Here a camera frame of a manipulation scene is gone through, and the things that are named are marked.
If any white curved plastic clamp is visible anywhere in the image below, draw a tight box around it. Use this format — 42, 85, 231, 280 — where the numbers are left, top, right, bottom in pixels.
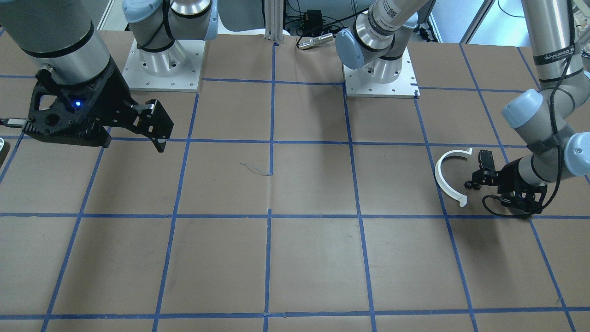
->
434, 147, 473, 208

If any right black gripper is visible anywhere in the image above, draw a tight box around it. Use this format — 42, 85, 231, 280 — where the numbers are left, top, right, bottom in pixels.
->
22, 59, 174, 153

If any small black brake pad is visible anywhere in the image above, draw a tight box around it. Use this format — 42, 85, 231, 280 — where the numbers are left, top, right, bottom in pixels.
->
478, 149, 496, 173

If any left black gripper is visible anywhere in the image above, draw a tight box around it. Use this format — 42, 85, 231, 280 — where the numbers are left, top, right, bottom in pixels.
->
470, 161, 547, 213

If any black electronics box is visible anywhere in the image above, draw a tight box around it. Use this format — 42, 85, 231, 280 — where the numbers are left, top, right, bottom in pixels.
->
302, 9, 323, 31

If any silver cylindrical tool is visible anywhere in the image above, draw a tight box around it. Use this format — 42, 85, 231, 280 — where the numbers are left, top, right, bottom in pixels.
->
296, 32, 335, 50

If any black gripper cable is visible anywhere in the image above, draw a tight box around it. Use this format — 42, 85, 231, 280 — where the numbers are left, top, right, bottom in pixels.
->
482, 0, 581, 218

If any aluminium frame post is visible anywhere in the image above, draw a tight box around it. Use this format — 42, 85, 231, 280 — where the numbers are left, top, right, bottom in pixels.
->
263, 0, 284, 44

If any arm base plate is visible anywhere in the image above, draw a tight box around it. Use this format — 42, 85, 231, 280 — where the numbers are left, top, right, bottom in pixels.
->
342, 48, 421, 98
121, 40, 207, 92

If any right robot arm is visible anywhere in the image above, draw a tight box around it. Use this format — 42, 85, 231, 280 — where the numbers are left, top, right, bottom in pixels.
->
1, 0, 219, 153

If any dark green brake shoe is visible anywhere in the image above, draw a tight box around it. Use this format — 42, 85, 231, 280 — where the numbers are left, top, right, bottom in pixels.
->
520, 211, 537, 220

